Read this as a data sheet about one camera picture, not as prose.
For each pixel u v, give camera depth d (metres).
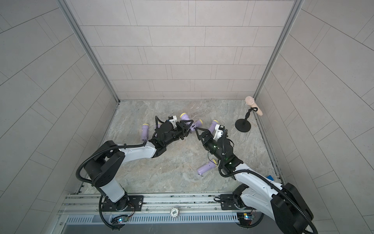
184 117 0.81
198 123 0.99
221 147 0.57
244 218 0.68
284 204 0.40
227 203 0.71
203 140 0.69
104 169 0.45
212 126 0.98
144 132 0.95
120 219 0.65
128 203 0.69
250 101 0.79
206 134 0.67
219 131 0.71
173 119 0.79
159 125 0.65
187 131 0.76
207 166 0.82
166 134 0.65
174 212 0.64
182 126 0.72
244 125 1.01
